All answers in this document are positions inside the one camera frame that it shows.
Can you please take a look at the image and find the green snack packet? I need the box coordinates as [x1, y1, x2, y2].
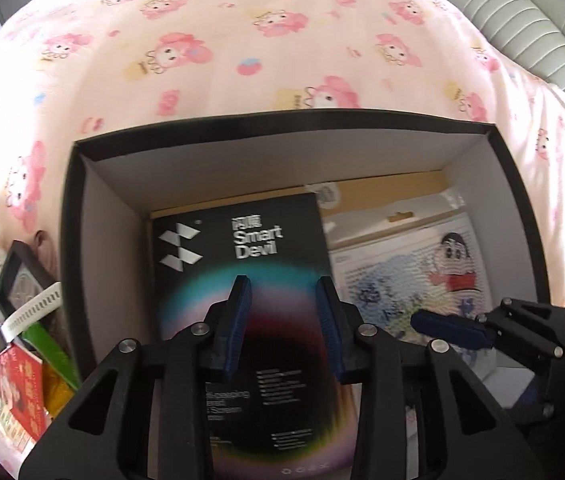
[21, 322, 80, 391]

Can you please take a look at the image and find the yellow snack packet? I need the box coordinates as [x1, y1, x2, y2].
[42, 362, 76, 418]

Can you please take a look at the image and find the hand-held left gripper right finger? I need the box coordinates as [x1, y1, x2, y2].
[315, 276, 545, 480]

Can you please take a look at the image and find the white watch strap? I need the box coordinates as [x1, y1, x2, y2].
[0, 282, 63, 348]

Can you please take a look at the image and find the yellow-brown cardboard envelope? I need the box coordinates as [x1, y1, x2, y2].
[152, 170, 450, 221]

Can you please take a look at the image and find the black cardboard box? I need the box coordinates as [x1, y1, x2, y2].
[60, 108, 550, 480]

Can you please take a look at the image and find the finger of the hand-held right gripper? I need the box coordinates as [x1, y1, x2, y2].
[411, 298, 565, 361]

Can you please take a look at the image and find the white cartoon craft packet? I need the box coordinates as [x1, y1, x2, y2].
[322, 187, 500, 386]

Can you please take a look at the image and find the black screen protector box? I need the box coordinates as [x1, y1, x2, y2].
[150, 191, 363, 480]

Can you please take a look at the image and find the black watch with white strap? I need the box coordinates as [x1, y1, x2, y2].
[0, 241, 63, 331]

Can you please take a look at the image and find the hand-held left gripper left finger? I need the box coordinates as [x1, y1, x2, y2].
[17, 275, 254, 480]

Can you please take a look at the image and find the grey padded headboard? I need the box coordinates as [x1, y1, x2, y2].
[402, 0, 565, 126]

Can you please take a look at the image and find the pink cartoon printed blanket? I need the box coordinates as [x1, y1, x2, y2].
[0, 0, 565, 480]

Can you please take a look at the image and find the red snack packet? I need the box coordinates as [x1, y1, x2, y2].
[0, 345, 50, 441]

